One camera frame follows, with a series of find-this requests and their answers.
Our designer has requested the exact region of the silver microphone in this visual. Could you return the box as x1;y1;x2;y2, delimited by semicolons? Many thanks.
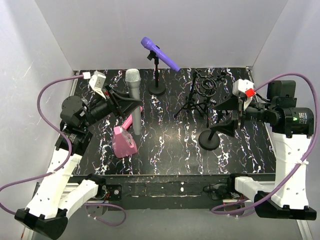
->
124;68;143;136

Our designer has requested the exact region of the black round-base stand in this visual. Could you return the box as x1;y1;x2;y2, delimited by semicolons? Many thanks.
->
147;50;166;96
198;109;226;151

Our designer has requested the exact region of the purple smooth microphone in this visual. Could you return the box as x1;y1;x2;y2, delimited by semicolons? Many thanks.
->
140;36;180;72

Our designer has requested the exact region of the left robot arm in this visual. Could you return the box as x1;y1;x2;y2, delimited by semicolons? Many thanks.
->
14;86;143;240

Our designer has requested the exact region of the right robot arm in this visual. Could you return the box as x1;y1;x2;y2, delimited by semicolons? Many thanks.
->
211;79;317;221

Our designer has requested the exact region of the pink microphone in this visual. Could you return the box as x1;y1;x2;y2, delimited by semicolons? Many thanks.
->
122;106;143;132

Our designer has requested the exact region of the pink microphone holder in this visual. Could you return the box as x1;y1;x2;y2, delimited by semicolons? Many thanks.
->
112;125;138;158

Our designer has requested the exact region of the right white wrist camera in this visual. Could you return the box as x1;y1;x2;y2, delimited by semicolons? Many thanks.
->
232;79;255;97

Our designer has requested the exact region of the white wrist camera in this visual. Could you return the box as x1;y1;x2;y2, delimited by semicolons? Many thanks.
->
89;70;107;100
232;79;255;97

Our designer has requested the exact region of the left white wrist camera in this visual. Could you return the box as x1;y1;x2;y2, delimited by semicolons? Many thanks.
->
89;70;107;100

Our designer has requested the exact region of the black tripod shock-mount stand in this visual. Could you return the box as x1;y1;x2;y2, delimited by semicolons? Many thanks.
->
173;68;227;128

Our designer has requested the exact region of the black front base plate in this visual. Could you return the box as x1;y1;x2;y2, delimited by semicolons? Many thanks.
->
99;173;273;211

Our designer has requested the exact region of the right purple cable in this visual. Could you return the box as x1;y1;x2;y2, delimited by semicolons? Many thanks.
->
211;72;317;220

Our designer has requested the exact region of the purple cable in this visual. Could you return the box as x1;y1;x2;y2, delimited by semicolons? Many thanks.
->
0;72;127;227
211;72;317;220

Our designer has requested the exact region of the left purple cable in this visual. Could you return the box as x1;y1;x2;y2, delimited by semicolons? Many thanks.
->
0;72;127;227

